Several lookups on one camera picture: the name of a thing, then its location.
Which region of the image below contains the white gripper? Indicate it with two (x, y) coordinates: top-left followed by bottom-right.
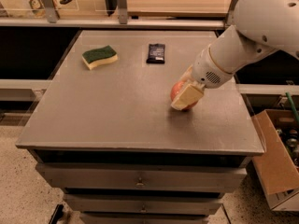
(171, 45), (233, 110)

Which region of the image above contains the red apple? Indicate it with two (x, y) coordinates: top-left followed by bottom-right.
(170, 81), (196, 111)

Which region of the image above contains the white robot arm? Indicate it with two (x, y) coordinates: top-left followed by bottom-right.
(171, 0), (299, 110)

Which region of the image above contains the green and yellow sponge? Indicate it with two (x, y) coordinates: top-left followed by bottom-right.
(82, 46), (118, 70)

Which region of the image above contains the black snack packet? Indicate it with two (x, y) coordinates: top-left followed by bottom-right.
(147, 44), (165, 64)

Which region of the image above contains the grey drawer cabinet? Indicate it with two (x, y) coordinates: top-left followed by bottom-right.
(17, 31), (263, 224)

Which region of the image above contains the brass upper drawer knob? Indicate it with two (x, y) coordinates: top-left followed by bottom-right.
(135, 177), (145, 188)

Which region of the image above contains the brass drawer knob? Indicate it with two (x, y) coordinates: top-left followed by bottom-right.
(140, 205), (148, 214)
(135, 177), (145, 188)

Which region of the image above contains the cardboard box with cans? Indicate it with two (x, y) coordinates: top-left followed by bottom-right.
(252, 109), (299, 211)

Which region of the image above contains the brass lower drawer knob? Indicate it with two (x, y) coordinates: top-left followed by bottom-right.
(140, 205), (148, 214)

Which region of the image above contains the snack bag on shelf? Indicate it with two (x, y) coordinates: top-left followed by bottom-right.
(0, 0), (58, 19)

